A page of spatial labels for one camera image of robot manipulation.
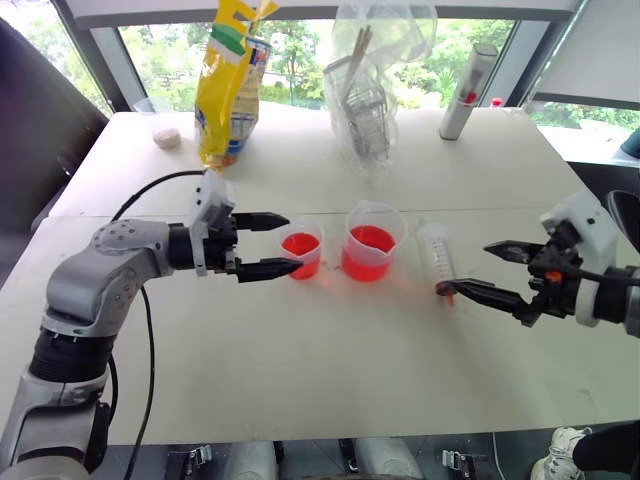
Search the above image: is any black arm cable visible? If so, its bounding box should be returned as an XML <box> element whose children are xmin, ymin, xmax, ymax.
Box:
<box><xmin>563</xmin><ymin>266</ymin><xmax>640</xmax><ymax>288</ymax></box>
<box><xmin>107</xmin><ymin>169</ymin><xmax>207</xmax><ymax>480</ymax></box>

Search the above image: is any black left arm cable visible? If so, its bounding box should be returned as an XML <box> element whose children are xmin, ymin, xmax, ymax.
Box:
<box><xmin>107</xmin><ymin>169</ymin><xmax>207</xmax><ymax>480</ymax></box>

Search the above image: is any wooden chopsticks pair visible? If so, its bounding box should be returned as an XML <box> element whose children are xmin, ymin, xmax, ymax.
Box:
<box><xmin>343</xmin><ymin>24</ymin><xmax>374</xmax><ymax>104</ymax></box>

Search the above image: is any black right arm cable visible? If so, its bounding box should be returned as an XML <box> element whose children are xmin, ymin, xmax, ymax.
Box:
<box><xmin>563</xmin><ymin>266</ymin><xmax>640</xmax><ymax>288</ymax></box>

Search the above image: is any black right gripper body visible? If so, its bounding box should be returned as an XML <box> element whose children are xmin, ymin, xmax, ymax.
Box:
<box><xmin>527</xmin><ymin>221</ymin><xmax>585</xmax><ymax>318</ymax></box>

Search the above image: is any white sneaker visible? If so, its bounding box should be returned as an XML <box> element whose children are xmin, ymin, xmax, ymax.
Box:
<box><xmin>529</xmin><ymin>425</ymin><xmax>594</xmax><ymax>480</ymax></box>

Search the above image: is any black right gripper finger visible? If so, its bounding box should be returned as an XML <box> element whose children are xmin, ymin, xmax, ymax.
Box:
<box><xmin>438</xmin><ymin>278</ymin><xmax>545</xmax><ymax>328</ymax></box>
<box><xmin>483</xmin><ymin>240</ymin><xmax>536</xmax><ymax>265</ymax></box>

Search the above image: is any white crumpled lump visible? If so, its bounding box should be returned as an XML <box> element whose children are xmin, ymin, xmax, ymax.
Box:
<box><xmin>152</xmin><ymin>127</ymin><xmax>182</xmax><ymax>149</ymax></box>

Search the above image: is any teal object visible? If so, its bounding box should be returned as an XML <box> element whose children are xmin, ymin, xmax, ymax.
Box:
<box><xmin>618</xmin><ymin>128</ymin><xmax>640</xmax><ymax>167</ymax></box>

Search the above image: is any metal wire basket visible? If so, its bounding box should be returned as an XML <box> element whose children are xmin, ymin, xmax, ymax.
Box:
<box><xmin>323</xmin><ymin>56</ymin><xmax>392</xmax><ymax>162</ymax></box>

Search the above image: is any yellow snack bag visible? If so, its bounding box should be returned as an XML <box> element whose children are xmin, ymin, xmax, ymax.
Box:
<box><xmin>194</xmin><ymin>0</ymin><xmax>280</xmax><ymax>174</ymax></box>

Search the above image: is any grey white tube container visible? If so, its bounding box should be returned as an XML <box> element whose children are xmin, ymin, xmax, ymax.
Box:
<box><xmin>438</xmin><ymin>42</ymin><xmax>499</xmax><ymax>142</ymax></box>

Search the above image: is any dark trouser leg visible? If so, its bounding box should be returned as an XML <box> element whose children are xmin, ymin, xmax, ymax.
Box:
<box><xmin>571</xmin><ymin>419</ymin><xmax>640</xmax><ymax>474</ymax></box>

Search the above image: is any metal table clamp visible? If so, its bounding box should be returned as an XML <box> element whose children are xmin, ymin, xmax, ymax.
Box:
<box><xmin>441</xmin><ymin>448</ymin><xmax>490</xmax><ymax>477</ymax></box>
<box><xmin>166</xmin><ymin>443</ymin><xmax>215</xmax><ymax>480</ymax></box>

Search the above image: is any small beaker red liquid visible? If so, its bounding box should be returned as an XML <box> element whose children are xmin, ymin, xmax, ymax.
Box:
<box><xmin>276</xmin><ymin>219</ymin><xmax>326</xmax><ymax>282</ymax></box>

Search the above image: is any dark round object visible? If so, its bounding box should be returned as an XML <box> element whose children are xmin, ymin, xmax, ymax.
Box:
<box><xmin>605</xmin><ymin>188</ymin><xmax>640</xmax><ymax>242</ymax></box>

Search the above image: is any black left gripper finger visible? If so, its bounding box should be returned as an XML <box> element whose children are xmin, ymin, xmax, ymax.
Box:
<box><xmin>232</xmin><ymin>211</ymin><xmax>292</xmax><ymax>233</ymax></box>
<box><xmin>235</xmin><ymin>257</ymin><xmax>305</xmax><ymax>285</ymax></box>

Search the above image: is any white roller blind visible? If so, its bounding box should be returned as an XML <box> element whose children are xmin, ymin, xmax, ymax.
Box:
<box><xmin>533</xmin><ymin>0</ymin><xmax>640</xmax><ymax>104</ymax></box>

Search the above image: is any clear plastic bag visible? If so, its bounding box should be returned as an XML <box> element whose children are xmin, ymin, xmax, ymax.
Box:
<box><xmin>321</xmin><ymin>0</ymin><xmax>440</xmax><ymax>187</ymax></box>

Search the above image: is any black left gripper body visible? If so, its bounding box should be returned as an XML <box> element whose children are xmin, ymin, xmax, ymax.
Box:
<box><xmin>203</xmin><ymin>199</ymin><xmax>241</xmax><ymax>277</ymax></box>

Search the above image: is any thin white cable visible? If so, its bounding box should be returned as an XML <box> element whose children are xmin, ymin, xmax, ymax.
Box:
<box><xmin>491</xmin><ymin>431</ymin><xmax>507</xmax><ymax>480</ymax></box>

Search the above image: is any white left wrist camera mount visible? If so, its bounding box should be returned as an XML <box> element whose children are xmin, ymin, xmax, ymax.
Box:
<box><xmin>191</xmin><ymin>171</ymin><xmax>235</xmax><ymax>278</ymax></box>

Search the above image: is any large beaker red liquid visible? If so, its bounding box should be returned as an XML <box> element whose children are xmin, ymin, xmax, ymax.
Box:
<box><xmin>341</xmin><ymin>199</ymin><xmax>408</xmax><ymax>284</ymax></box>

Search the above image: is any clear plastic syringe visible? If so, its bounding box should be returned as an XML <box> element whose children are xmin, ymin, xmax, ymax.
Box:
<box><xmin>416</xmin><ymin>219</ymin><xmax>460</xmax><ymax>310</ymax></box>

